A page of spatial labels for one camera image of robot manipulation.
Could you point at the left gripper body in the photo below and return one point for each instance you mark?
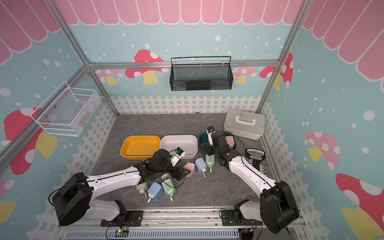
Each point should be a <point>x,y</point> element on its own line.
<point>168,168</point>

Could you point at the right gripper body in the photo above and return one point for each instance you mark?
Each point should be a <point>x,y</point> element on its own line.
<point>210,150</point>

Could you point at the pink pencil sharpener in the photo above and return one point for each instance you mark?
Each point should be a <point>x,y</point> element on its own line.
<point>230,141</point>
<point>191,168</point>

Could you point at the dark teal storage box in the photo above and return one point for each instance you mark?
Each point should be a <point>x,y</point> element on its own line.
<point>203,138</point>

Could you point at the yellow plastic storage box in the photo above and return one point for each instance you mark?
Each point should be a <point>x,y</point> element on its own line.
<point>140,147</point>

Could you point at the white plastic storage box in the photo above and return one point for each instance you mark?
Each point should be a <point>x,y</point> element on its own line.
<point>188,143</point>

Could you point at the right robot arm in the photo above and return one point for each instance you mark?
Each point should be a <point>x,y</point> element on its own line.
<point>277,207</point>

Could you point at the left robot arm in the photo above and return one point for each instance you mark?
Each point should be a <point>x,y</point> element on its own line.
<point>77,198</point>

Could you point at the green pencil sharpener middle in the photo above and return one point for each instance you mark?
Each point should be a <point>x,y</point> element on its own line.
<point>166,177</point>

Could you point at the green pencil sharpener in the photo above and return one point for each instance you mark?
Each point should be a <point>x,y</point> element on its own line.
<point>166,177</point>
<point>210,162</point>
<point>169,188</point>

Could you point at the green pencil sharpener upper right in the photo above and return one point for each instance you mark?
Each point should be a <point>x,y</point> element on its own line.
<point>210,162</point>

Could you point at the green pencil sharpener lower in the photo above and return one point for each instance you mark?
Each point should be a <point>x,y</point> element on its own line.
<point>169,188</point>

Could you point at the blue pencil sharpener centre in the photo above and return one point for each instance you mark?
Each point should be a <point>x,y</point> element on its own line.
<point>201,166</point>

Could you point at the blue pencil sharpener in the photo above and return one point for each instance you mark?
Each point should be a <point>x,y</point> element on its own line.
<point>201,166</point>
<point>154,192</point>

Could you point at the blue pencil sharpener lower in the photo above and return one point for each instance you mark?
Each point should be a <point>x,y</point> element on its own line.
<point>154,192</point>

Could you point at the pale green round sharpener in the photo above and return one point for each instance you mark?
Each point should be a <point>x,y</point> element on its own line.
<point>143,189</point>

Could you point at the rack of metal bits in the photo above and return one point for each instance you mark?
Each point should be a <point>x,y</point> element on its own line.
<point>255,157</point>

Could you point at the translucent plastic lidded case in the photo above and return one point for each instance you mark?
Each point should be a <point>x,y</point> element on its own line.
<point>245,124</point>

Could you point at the small green circuit board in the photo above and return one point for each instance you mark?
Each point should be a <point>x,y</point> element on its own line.
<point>121,233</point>

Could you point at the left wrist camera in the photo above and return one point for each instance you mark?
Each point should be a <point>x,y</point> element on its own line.
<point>178,154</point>

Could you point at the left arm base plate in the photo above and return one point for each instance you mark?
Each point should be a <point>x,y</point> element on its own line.
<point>132,218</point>

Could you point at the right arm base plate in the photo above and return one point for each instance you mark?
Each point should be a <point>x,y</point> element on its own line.
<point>228,217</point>

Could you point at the black wire mesh basket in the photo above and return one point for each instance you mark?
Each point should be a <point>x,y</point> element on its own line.
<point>201,73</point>

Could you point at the white wire mesh basket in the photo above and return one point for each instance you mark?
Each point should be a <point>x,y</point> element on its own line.
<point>66,111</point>

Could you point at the grey slotted cable duct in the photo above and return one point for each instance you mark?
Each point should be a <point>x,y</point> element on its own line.
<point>155,234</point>

